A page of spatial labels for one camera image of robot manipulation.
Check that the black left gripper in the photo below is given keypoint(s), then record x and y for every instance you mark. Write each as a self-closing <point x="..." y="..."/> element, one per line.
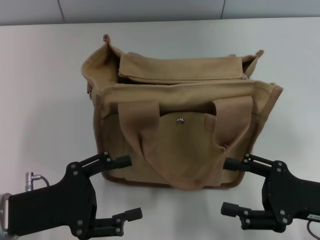
<point x="57" y="205"/>

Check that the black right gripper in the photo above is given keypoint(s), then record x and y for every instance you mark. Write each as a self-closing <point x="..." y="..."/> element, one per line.
<point x="290" y="197"/>

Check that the khaki canvas food bag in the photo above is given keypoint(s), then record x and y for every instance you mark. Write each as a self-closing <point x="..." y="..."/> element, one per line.
<point x="180" y="150"/>

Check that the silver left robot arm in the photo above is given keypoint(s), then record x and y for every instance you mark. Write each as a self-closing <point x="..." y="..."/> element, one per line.
<point x="3" y="215"/>

